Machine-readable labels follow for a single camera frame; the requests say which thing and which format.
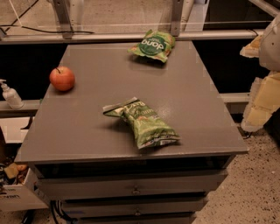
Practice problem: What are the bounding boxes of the white cardboard box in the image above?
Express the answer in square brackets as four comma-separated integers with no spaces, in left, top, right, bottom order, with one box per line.
[0,169,49,212]

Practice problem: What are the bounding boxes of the grey drawer cabinet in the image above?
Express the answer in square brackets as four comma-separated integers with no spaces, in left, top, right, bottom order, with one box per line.
[17,41,247,224]

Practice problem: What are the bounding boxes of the green rice chip bag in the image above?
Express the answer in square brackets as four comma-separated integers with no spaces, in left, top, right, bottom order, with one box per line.
[102,97,180,149]

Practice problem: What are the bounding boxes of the black cable on shelf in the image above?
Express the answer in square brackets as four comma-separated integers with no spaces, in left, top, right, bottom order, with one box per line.
[0,24,95,35]

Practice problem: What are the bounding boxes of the white pump bottle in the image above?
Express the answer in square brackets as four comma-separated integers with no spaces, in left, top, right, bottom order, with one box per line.
[0,79,24,109]

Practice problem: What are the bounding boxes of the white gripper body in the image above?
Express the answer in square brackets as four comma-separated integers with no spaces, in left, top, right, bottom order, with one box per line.
[259,13,280,72]

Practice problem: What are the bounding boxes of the green jalapeno chip bag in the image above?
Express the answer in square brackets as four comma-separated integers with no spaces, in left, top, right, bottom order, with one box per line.
[128,30,175,63]

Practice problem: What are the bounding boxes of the metal shelf rail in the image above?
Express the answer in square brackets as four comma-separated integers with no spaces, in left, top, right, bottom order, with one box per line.
[0,29,264,45]

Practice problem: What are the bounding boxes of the red apple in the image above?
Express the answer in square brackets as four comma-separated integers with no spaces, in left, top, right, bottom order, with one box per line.
[49,66,75,91]

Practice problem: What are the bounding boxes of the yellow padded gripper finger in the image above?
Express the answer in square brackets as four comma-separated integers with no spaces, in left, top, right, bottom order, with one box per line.
[241,72,280,132]
[240,35,262,58]

